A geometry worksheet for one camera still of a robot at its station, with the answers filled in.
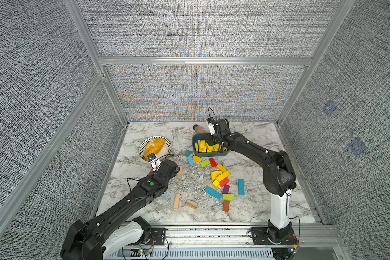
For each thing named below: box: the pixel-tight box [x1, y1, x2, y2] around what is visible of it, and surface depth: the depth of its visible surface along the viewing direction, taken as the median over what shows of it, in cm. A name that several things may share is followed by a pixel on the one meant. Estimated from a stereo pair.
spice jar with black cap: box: [192, 124, 206, 134], surface depth 116 cm
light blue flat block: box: [187, 156, 195, 166], surface depth 102 cm
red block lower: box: [219, 177, 231, 188], surface depth 92 cm
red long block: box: [209, 157, 218, 168], surface depth 99 cm
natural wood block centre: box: [177, 165, 184, 178], surface depth 96 cm
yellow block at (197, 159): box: [192, 155, 203, 164], surface depth 102 cm
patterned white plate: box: [138, 135, 172, 162], surface depth 104 cm
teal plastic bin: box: [192, 133, 230, 158], surface depth 102 cm
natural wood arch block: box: [185, 199, 198, 210], surface depth 84 cm
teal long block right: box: [237, 178, 245, 196], surface depth 91 cm
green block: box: [199, 159, 211, 168], surface depth 100 cm
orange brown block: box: [222, 199, 231, 212], surface depth 83 cm
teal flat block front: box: [204, 186, 223, 200], surface depth 88 cm
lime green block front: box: [222, 193, 235, 201], surface depth 85 cm
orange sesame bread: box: [144, 137, 165, 160], surface depth 100 cm
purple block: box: [222, 184, 231, 194], surface depth 89 cm
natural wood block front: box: [173, 193, 181, 210], surface depth 85 cm
